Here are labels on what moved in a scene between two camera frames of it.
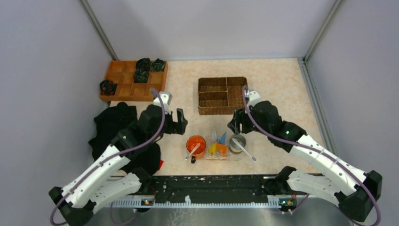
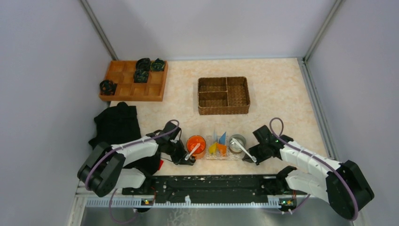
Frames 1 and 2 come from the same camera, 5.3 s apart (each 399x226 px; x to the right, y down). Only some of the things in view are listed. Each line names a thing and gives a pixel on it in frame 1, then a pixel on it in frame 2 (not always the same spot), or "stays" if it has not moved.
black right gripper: [244, 121] -> [259, 151]
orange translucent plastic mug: [192, 143] stays
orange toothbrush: [222, 149] stays
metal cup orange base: [234, 148] stays
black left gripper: [172, 124] -> [180, 152]
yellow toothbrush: [212, 149] stays
